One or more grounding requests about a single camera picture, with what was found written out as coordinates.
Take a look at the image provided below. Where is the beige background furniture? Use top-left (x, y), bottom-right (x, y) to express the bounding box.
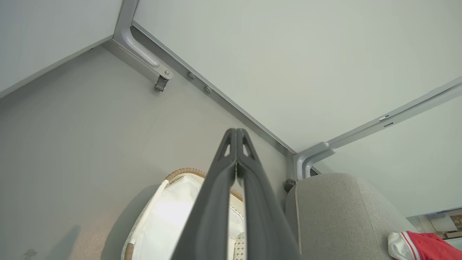
top-left (408, 208), bottom-right (462, 241)

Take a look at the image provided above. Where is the metal toggle latch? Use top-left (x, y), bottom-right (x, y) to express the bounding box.
top-left (154, 75), bottom-right (170, 92)

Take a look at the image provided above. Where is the red and white Bulls jersey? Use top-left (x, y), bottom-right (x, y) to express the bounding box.
top-left (388, 231), bottom-right (462, 260)

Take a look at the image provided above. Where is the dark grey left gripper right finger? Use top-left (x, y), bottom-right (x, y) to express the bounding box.
top-left (237, 129), bottom-right (300, 260)

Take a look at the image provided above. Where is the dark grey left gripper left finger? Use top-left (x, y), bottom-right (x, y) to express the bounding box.
top-left (171, 128), bottom-right (237, 260)

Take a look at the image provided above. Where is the wicker basket with white liner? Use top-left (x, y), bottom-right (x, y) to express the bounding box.
top-left (123, 168), bottom-right (248, 260)

